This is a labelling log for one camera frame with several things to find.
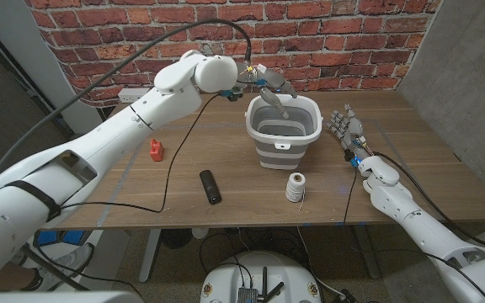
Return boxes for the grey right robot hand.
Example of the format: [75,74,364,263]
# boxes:
[325,104,368,152]

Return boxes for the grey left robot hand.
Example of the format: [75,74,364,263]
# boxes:
[237,62,299,120]

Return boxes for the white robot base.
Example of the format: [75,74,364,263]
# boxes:
[200,251,322,303]

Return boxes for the white grey collapsible bucket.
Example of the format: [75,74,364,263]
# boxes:
[245,93,323,171]

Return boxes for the white thread spool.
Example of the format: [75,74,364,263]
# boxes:
[285,172,306,211]

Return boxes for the red brick print backdrop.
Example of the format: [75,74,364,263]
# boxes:
[23,0,444,106]

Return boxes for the black cylinder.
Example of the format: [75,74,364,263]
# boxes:
[199,169,223,206]

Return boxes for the grey table leg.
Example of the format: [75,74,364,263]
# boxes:
[354,225,381,279]

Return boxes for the small red plastic block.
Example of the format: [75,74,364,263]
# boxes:
[149,138,165,163]

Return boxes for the white power strip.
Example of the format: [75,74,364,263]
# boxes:
[118,87,151,104]

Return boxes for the grey tape strip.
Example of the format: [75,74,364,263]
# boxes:
[94,142,142,228]

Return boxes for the grey electronics box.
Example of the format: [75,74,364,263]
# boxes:
[237,287,258,303]

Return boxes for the white table leg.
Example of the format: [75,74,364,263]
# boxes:
[138,229,163,284]

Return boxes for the blue floor object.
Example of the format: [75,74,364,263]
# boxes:
[33,230,88,247]

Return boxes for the grey sneaker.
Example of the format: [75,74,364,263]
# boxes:
[46,242,95,287]

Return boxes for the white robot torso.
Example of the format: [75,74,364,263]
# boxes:
[0,290,145,303]

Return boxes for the person's leg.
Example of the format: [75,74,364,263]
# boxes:
[0,263,41,292]

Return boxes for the thin black cable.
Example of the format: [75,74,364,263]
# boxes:
[31,93,222,300]
[342,166,359,226]

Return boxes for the thick black cable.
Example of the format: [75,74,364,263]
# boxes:
[372,150,485,253]
[0,18,253,291]

